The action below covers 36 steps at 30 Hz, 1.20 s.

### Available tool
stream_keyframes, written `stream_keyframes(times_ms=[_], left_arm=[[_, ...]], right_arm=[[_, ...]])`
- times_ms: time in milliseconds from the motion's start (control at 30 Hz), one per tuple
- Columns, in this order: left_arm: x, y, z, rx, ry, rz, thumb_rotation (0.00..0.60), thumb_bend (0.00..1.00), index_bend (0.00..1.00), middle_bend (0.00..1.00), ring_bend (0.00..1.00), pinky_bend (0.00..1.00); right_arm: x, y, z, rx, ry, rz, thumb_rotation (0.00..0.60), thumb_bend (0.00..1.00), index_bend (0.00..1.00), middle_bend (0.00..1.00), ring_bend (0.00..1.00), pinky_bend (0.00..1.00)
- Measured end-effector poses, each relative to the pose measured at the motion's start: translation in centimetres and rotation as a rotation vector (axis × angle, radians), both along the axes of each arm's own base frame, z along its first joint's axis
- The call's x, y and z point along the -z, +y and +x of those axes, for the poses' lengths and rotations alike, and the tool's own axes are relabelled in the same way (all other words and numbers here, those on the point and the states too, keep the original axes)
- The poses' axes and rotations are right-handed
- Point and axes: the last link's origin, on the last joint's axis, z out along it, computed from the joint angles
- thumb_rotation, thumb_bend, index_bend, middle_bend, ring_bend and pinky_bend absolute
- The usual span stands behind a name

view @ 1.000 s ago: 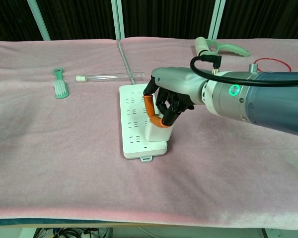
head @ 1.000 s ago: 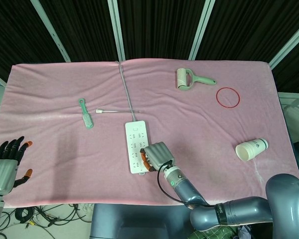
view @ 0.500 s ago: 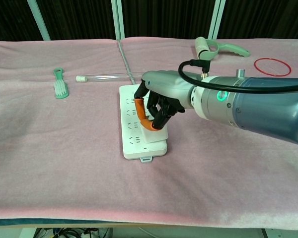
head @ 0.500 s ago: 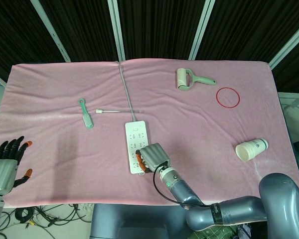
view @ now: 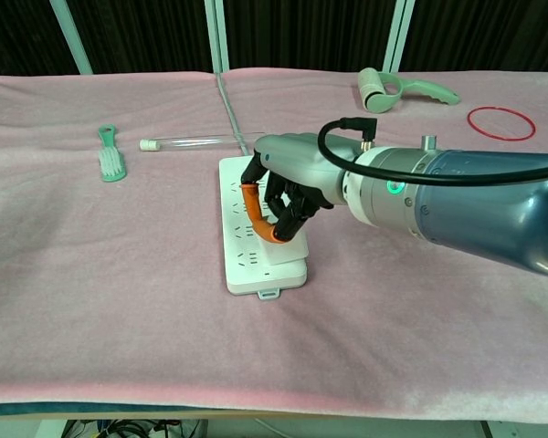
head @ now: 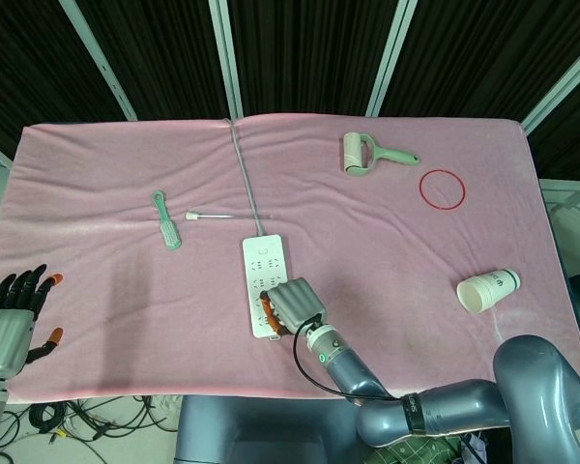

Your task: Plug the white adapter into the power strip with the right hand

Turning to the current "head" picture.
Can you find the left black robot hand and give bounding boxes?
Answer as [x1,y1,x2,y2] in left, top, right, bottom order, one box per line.
[0,263,65,379]

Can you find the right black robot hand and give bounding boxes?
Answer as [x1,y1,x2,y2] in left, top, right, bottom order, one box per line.
[259,277,330,340]

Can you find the white power strip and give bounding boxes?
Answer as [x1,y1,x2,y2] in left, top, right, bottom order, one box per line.
[242,233,296,341]

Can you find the clear glass test tube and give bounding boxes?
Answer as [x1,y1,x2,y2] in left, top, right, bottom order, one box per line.
[184,210,275,223]

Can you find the pink table cloth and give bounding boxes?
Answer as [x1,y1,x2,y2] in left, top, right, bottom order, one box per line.
[0,114,580,403]

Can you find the grey robot torso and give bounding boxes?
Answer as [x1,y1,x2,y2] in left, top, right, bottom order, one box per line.
[173,395,368,464]

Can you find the green small brush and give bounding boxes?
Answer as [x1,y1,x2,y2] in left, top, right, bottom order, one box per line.
[151,190,183,252]

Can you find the green lint roller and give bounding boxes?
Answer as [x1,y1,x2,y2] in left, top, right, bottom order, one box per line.
[342,131,422,178]

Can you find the green checked fabric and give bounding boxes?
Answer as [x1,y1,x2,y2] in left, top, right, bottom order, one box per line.
[374,433,468,464]

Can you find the white paper cup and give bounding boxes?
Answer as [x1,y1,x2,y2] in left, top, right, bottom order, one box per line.
[456,268,522,315]

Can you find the black pleated curtain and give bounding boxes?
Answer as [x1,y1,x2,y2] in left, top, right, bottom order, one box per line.
[0,0,580,180]

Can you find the white side table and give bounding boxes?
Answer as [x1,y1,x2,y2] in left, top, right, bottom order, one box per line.
[539,177,580,272]

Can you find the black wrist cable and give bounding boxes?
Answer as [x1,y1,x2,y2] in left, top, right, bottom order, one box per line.
[292,313,408,402]

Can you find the black floor cable bundle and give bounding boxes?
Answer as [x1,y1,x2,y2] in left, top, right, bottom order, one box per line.
[0,394,181,464]

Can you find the grey power strip cord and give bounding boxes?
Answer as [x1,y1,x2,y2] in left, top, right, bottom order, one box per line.
[224,117,268,238]

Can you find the red rubber ring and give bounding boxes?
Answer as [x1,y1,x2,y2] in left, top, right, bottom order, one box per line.
[418,169,467,212]

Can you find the white frame post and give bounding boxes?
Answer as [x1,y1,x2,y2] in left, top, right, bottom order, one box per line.
[57,0,139,122]
[520,46,580,137]
[207,0,246,120]
[364,0,420,117]

